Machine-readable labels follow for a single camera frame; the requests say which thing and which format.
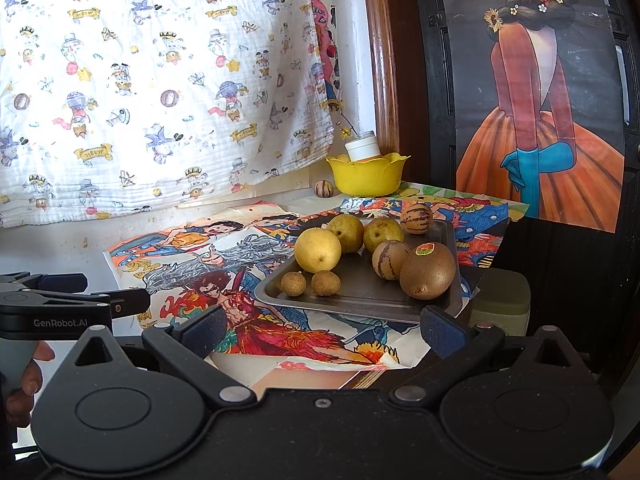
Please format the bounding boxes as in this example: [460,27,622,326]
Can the yellow pear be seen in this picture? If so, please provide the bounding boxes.
[294,228,343,274]

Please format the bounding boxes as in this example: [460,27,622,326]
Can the olive-brown pear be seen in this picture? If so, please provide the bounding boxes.
[363,218,405,253]

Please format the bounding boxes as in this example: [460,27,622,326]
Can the brown wooden door frame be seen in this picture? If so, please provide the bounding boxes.
[361,0,416,181]

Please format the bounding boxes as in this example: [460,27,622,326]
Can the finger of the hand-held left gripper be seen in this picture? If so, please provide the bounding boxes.
[0,271,88,295]
[75,287,152,320]

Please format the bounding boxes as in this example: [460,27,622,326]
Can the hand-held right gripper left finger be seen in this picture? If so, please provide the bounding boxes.
[70,305,258,407]

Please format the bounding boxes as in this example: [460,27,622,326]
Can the person's left hand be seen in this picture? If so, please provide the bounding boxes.
[5,341,57,428]

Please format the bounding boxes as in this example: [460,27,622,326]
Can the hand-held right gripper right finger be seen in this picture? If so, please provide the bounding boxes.
[387,306,576,407]

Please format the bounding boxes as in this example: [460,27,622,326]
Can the white jar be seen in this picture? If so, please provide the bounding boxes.
[344,131,381,162]

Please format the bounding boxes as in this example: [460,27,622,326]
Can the grey-haired anime poster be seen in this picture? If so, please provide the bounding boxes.
[117,237,481,368]

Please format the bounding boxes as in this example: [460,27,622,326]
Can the wall poster orange dress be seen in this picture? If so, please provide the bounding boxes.
[440,0,628,233]

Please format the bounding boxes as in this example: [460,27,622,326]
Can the brown longan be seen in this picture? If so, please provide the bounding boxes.
[311,270,342,297]
[280,271,307,297]

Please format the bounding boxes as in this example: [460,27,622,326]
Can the yellow-green pear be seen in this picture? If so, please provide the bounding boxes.
[326,214,365,254]

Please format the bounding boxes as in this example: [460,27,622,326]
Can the yellow flower-shaped bowl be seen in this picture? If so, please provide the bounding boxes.
[326,151,411,197]

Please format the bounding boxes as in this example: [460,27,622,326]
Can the pink cartoon wall sticker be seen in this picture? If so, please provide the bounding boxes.
[309,0,343,113]

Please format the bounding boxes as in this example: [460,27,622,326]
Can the brown kiwi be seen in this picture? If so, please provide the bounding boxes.
[399,241,457,301]

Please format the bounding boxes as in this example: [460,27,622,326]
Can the yellow green cartoon poster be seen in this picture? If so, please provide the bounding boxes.
[390,181,530,221]

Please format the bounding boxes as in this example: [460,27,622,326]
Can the cartoon boys poster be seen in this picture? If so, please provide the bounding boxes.
[102,202,311,281]

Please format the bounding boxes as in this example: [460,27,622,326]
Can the dried flower twig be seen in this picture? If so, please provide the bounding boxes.
[327,102,358,141]

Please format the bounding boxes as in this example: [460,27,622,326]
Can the grey metal tray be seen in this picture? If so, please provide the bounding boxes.
[254,217,471,324]

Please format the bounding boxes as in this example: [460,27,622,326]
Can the black door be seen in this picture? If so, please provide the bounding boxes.
[407,0,640,391]

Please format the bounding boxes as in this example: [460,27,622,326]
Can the green plastic box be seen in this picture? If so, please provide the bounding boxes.
[462,267,532,337]

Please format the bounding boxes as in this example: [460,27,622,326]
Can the white cartoon printed blanket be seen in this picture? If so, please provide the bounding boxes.
[0,0,337,228]

